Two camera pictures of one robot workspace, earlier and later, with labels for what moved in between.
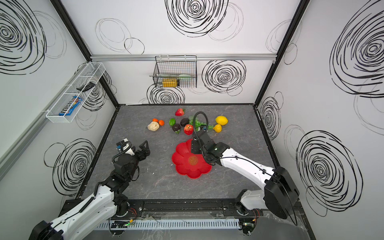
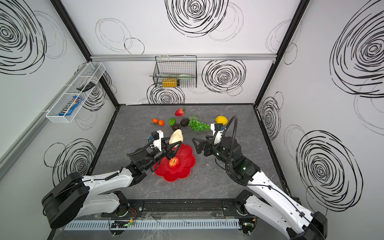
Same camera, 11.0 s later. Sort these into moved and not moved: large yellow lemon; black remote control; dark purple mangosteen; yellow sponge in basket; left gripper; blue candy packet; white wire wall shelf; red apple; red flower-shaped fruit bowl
Moved: red apple; left gripper; red flower-shaped fruit bowl
Not moved: large yellow lemon; white wire wall shelf; blue candy packet; dark purple mangosteen; yellow sponge in basket; black remote control
